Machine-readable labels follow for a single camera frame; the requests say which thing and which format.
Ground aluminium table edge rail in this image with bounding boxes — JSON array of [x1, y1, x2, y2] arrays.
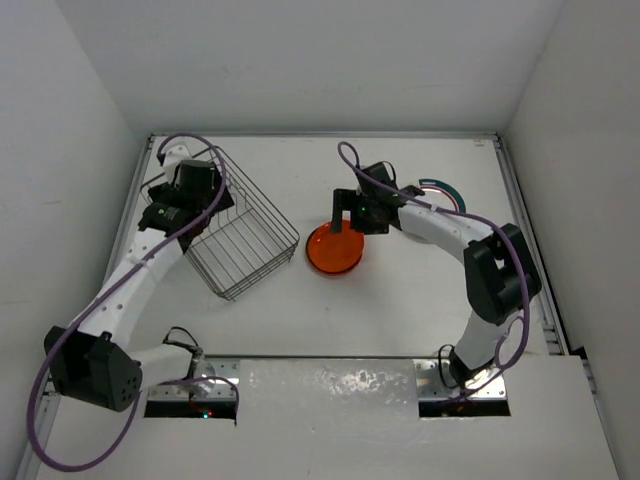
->
[[493, 135, 571, 356]]

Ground thin black cable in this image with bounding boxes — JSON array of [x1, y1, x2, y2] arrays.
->
[[162, 326, 201, 361]]

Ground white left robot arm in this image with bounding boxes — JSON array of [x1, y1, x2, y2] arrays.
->
[[44, 159, 232, 412]]

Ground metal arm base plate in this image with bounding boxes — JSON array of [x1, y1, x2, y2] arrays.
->
[[413, 357, 507, 402]]

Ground white front cover panel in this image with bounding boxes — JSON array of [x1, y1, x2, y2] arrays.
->
[[47, 355, 619, 479]]

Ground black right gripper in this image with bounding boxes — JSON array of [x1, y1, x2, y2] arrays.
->
[[332, 187, 390, 234]]

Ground orange plastic plate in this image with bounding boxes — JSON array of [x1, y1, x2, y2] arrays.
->
[[305, 219, 365, 276]]

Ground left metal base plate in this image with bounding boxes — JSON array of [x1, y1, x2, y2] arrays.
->
[[148, 357, 240, 402]]

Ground white plate green red rings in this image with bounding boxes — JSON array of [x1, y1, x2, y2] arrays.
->
[[417, 176, 467, 214]]

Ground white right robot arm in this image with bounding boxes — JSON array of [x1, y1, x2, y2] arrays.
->
[[329, 162, 541, 388]]

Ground wire dish rack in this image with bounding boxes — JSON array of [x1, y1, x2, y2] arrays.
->
[[140, 143, 300, 300]]

